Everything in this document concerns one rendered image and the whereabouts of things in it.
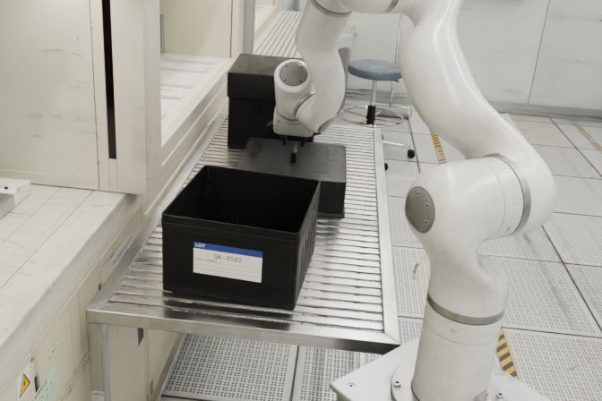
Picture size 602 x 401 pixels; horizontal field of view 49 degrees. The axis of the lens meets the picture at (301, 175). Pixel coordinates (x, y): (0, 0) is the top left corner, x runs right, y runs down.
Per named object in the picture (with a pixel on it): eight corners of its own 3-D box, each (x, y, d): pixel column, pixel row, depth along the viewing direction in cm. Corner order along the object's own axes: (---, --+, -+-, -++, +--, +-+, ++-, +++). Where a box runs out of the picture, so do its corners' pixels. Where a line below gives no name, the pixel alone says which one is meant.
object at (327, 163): (344, 218, 170) (349, 172, 165) (231, 209, 171) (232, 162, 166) (344, 175, 197) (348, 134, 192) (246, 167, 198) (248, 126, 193)
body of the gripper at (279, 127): (316, 96, 157) (315, 118, 167) (274, 91, 157) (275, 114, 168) (313, 123, 154) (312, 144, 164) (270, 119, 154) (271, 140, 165)
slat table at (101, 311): (358, 616, 151) (400, 344, 122) (103, 583, 154) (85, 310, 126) (359, 302, 271) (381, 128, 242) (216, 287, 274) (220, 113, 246)
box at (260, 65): (313, 157, 210) (320, 80, 201) (224, 149, 211) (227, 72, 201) (316, 128, 237) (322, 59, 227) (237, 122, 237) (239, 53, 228)
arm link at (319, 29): (388, 29, 128) (335, 129, 150) (332, -22, 132) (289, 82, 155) (357, 42, 122) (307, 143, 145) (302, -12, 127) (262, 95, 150)
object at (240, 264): (159, 290, 133) (159, 214, 127) (202, 230, 159) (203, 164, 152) (294, 311, 130) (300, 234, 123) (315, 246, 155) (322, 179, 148)
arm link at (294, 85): (321, 107, 153) (296, 81, 156) (323, 78, 141) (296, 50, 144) (294, 128, 151) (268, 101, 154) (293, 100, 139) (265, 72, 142)
